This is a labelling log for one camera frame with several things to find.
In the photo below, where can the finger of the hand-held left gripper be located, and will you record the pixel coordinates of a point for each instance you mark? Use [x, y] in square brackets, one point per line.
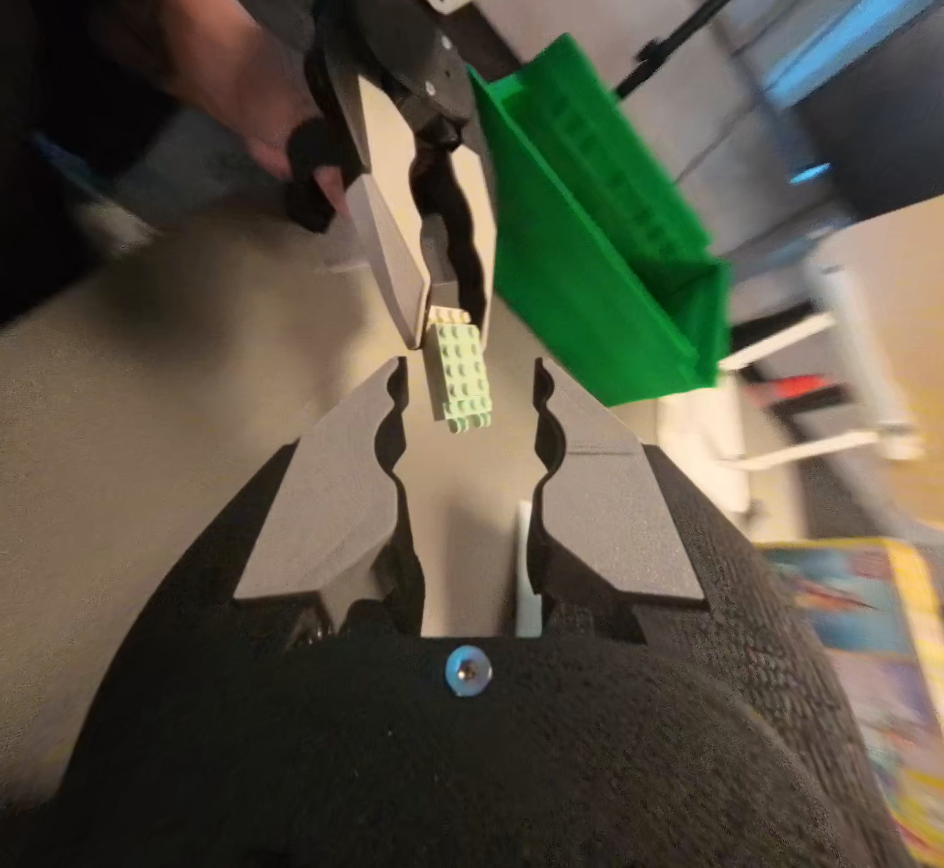
[387, 271]
[479, 219]

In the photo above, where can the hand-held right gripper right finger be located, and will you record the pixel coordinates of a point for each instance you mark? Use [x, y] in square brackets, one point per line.
[619, 514]

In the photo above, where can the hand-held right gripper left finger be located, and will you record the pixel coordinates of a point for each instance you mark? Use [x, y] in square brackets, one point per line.
[324, 514]

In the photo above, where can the white lego plate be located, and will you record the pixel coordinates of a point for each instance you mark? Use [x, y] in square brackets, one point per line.
[450, 313]

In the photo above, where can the green plastic bin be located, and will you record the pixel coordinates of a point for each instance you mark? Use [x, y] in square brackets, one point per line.
[590, 256]

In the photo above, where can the lego instruction booklet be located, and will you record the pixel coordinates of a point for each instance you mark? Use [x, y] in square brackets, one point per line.
[527, 588]

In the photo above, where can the yellow lego box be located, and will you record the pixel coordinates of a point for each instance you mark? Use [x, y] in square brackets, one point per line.
[885, 661]

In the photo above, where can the person's left hand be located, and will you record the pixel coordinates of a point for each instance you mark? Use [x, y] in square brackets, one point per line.
[221, 72]

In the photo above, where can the small red white block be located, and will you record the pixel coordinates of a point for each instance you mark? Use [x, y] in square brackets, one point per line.
[804, 387]

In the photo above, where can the wooden book stand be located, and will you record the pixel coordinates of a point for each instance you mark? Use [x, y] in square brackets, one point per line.
[848, 337]

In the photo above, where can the lamp tripod stand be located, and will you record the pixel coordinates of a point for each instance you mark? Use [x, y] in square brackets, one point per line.
[708, 5]

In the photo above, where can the person's black sweater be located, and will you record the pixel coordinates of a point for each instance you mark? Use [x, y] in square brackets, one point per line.
[44, 145]

